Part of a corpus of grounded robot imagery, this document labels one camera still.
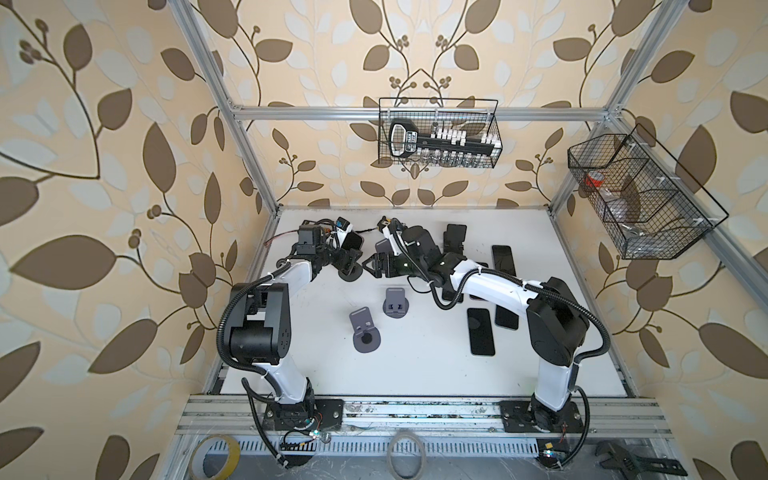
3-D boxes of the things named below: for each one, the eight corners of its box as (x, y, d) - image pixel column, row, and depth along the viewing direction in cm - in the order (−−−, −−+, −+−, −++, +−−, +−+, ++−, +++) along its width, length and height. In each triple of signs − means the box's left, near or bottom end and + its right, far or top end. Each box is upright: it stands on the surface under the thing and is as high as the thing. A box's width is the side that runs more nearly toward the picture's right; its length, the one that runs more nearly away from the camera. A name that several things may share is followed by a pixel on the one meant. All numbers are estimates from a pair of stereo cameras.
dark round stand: (358, 358, 86) (354, 342, 77) (348, 332, 91) (343, 315, 82) (380, 347, 88) (378, 331, 79) (369, 323, 93) (366, 305, 84)
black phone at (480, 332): (471, 355, 87) (473, 352, 85) (464, 312, 95) (465, 308, 93) (495, 355, 87) (498, 352, 85) (486, 312, 95) (488, 308, 93)
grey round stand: (383, 318, 93) (382, 306, 87) (384, 300, 97) (383, 287, 91) (407, 318, 93) (408, 306, 87) (407, 300, 97) (408, 287, 91)
